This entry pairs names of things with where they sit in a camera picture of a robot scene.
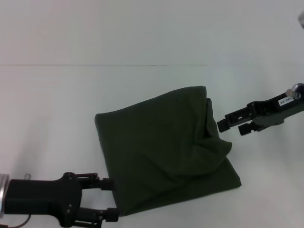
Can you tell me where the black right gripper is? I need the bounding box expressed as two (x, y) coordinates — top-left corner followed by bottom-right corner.
(217, 89), (304, 137)

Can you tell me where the dark green t-shirt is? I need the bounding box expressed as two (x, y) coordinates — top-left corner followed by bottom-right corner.
(94, 85), (242, 217)

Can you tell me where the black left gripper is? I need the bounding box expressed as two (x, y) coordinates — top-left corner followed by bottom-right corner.
(4, 172), (120, 228)

